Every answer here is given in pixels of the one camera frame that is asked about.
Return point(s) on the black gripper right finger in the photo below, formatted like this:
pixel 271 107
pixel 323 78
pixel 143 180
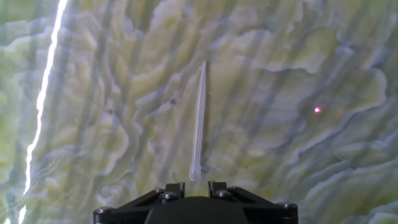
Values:
pixel 217 189

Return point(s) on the large clear pipette tip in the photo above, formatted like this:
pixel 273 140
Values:
pixel 199 124

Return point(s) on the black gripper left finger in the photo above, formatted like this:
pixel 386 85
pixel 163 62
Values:
pixel 168 191

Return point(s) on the green marble pattern mat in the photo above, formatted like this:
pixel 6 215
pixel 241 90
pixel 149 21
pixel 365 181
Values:
pixel 280 62

